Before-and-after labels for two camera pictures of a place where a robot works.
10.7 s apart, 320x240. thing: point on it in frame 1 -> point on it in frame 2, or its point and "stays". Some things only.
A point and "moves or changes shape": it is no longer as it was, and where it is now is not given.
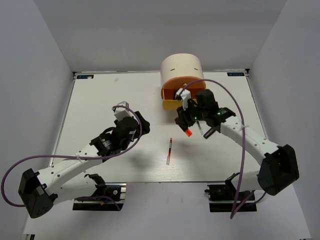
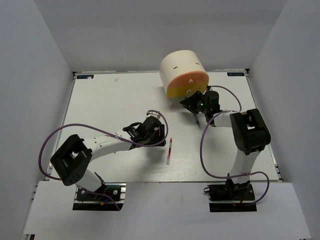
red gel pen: [168, 156] stays
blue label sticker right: [235, 74] stays
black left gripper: [146, 124] -> [162, 134]
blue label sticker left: [84, 76] stays
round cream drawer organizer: [179, 70] moves or changes shape
